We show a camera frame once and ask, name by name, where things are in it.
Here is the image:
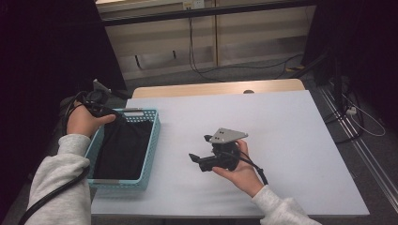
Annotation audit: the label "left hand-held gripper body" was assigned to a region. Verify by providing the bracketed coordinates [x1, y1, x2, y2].
[82, 79, 118, 118]

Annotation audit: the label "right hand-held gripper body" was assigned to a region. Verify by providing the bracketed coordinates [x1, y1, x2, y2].
[198, 127, 250, 173]

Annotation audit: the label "black shorts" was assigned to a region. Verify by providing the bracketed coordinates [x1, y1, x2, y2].
[93, 116, 154, 181]

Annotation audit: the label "blue perforated plastic basket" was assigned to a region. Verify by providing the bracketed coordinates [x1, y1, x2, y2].
[84, 107, 161, 191]

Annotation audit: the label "person's left hand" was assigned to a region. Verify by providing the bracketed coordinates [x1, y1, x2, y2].
[66, 99, 116, 139]

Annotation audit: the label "person's right hand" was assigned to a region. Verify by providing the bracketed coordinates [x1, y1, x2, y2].
[211, 139, 266, 199]

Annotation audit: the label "black curtain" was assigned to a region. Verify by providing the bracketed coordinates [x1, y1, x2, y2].
[0, 0, 128, 219]
[301, 0, 398, 132]

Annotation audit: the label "beige wooden cabinet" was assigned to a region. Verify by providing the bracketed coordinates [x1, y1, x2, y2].
[95, 0, 317, 81]

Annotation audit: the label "black tripod stand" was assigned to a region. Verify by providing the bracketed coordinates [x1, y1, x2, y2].
[287, 51, 345, 109]

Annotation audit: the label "right hand-held gripper black cable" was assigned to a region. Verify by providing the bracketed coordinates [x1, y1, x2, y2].
[231, 149, 269, 186]

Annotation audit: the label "hand-held gripper black cable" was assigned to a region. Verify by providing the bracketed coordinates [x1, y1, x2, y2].
[17, 91, 92, 225]
[231, 149, 269, 186]

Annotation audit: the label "black power cable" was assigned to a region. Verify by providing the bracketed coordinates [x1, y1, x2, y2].
[187, 7, 304, 83]

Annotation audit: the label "left hand-held gripper black cable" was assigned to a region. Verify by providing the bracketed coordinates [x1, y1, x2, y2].
[17, 91, 92, 225]

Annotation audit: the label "white wall socket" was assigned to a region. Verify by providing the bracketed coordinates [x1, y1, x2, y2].
[182, 0, 206, 9]

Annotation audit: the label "black floor cable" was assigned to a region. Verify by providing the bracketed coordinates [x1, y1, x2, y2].
[323, 90, 365, 144]

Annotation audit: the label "metal floor rail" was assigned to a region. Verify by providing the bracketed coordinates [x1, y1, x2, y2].
[318, 85, 398, 204]

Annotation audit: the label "white floor cable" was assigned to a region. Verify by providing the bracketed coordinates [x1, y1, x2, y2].
[341, 93, 387, 138]

